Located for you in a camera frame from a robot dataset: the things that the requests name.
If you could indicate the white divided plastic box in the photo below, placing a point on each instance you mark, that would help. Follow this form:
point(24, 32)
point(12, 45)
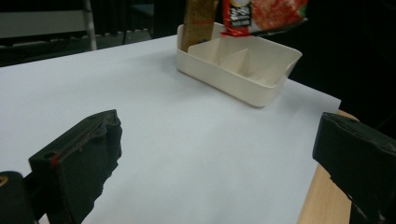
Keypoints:
point(236, 77)

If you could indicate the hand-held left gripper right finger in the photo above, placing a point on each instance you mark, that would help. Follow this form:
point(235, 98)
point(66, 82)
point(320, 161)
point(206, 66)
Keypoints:
point(358, 158)

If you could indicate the white paper sheet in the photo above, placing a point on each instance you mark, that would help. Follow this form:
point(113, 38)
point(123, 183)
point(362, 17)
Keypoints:
point(186, 140)

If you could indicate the gold snack packet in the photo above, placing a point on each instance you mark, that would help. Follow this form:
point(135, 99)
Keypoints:
point(199, 25)

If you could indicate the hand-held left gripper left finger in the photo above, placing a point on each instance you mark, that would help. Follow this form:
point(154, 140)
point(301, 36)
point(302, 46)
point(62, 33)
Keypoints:
point(77, 161)

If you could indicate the white metal desk frame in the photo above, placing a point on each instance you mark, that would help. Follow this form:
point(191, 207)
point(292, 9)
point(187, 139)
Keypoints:
point(46, 25)

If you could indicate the red and black food packet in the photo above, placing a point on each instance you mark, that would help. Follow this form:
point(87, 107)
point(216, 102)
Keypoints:
point(264, 14)

